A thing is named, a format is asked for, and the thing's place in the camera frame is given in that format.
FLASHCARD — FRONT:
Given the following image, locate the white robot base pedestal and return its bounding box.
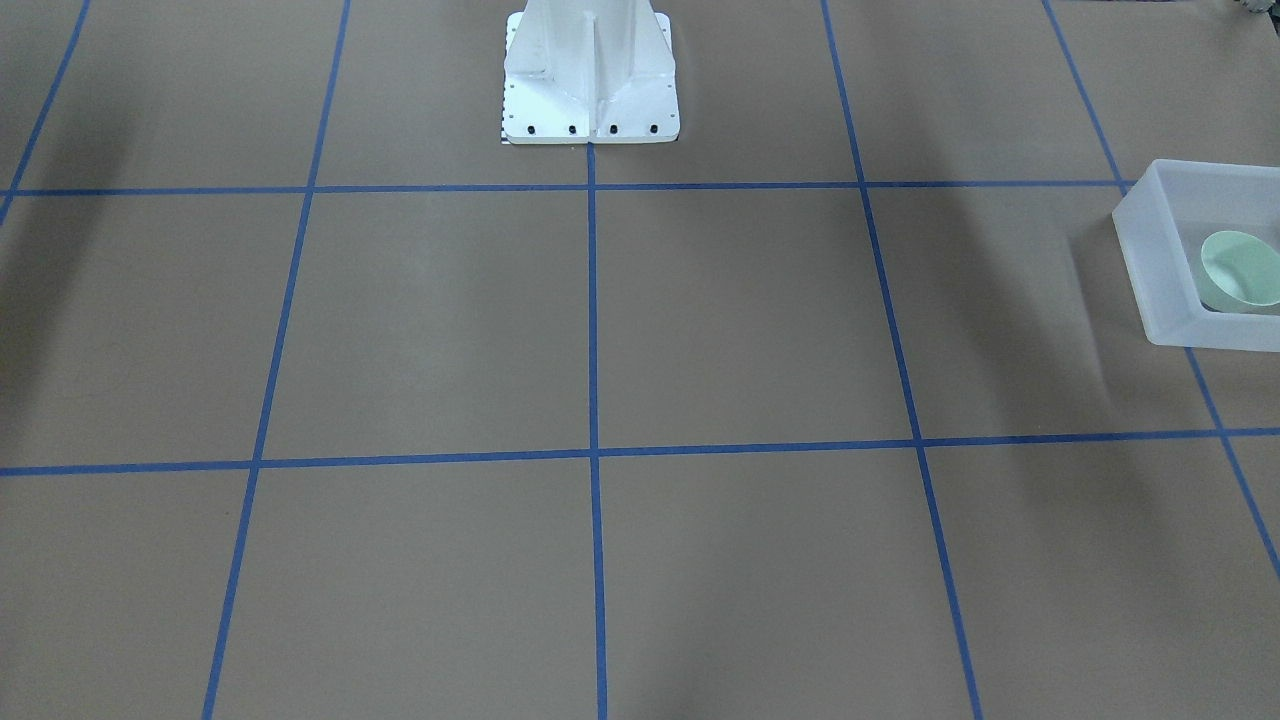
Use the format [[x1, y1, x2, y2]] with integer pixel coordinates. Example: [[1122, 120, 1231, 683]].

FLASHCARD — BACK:
[[500, 1, 681, 145]]

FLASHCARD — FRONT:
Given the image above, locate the mint green bowl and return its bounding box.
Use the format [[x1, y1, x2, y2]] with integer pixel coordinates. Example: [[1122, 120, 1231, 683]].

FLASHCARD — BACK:
[[1196, 231, 1279, 314]]

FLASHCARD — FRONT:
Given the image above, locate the translucent white plastic bin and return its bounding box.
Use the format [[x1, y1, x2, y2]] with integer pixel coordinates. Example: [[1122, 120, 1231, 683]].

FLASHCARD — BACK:
[[1112, 159, 1279, 352]]

